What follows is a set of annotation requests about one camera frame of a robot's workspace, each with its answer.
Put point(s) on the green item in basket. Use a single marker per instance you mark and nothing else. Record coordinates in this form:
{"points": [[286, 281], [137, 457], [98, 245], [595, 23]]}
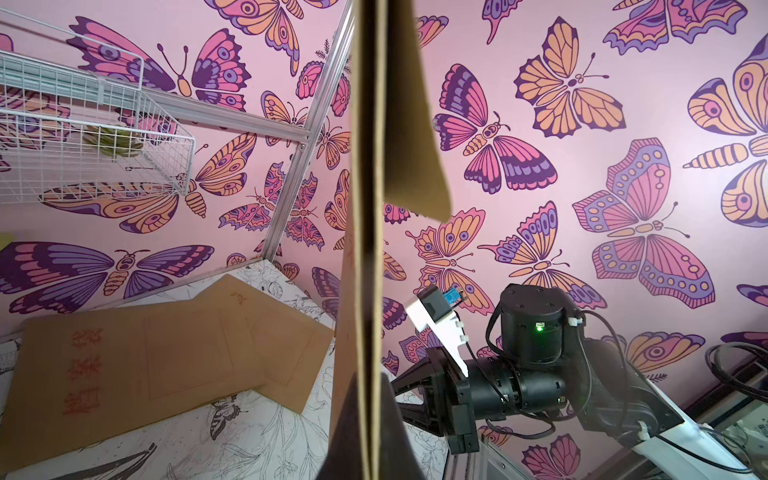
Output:
{"points": [[112, 142]]}

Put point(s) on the kraft file bag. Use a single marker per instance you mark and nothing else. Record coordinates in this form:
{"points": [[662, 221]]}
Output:
{"points": [[83, 378], [290, 347], [395, 160]]}

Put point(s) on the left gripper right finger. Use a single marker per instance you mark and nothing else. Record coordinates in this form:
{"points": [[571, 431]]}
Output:
{"points": [[396, 458]]}

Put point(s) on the white wire basket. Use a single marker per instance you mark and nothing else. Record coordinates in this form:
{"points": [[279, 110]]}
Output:
{"points": [[66, 132]]}

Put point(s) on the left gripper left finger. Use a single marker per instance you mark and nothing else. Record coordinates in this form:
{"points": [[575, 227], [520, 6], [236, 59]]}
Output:
{"points": [[343, 459]]}

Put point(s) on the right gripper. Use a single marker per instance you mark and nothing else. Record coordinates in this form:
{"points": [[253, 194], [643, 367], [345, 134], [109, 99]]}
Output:
{"points": [[457, 402]]}

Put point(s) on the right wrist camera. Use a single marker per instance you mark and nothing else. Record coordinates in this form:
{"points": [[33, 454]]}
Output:
{"points": [[434, 309]]}

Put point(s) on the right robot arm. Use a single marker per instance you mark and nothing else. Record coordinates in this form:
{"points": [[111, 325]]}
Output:
{"points": [[546, 369]]}

